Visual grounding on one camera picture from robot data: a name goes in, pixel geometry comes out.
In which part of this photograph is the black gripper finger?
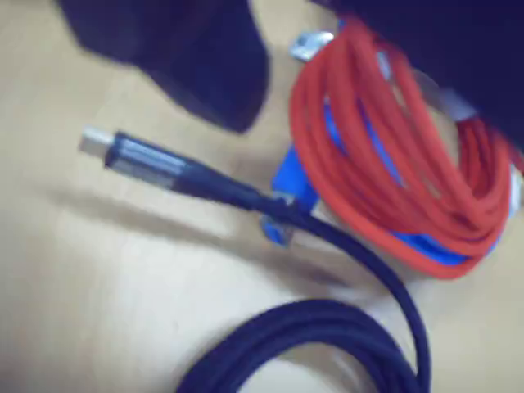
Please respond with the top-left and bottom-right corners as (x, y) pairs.
(56, 0), (273, 134)
(310, 0), (524, 153)

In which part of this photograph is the black charging cable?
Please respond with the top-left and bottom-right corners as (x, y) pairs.
(79, 125), (433, 393)

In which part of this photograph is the red charging cable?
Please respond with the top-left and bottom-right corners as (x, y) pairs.
(288, 18), (524, 282)

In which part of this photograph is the blue charging cable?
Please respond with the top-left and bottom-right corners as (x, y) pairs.
(261, 20), (523, 267)

